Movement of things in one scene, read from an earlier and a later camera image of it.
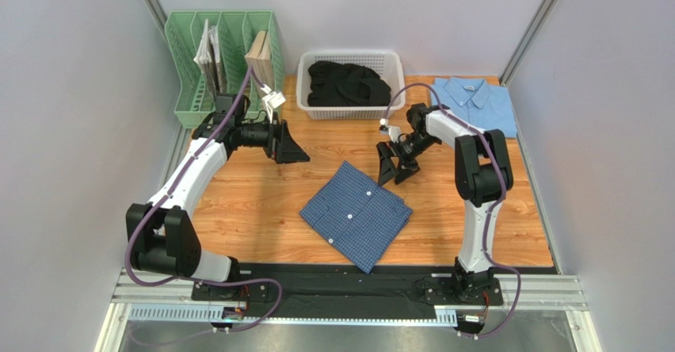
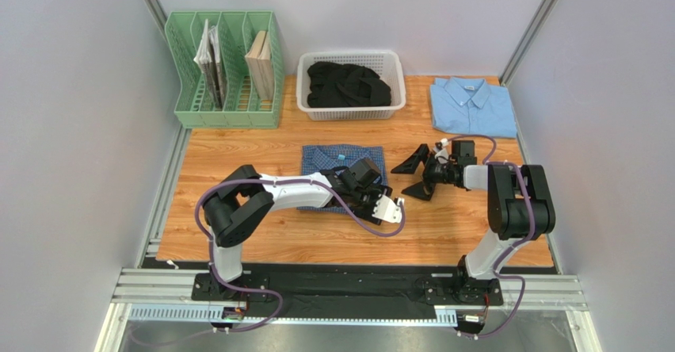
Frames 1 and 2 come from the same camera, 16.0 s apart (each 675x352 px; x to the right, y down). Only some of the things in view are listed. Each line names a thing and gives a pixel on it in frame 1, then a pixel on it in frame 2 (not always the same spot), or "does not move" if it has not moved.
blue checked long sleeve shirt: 359,220 -> 316,158
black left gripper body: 272,144 -> 367,198
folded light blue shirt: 477,101 does not move
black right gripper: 399,153 -> 429,170
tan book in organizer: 259,58 does not move
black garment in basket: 346,85 does not move
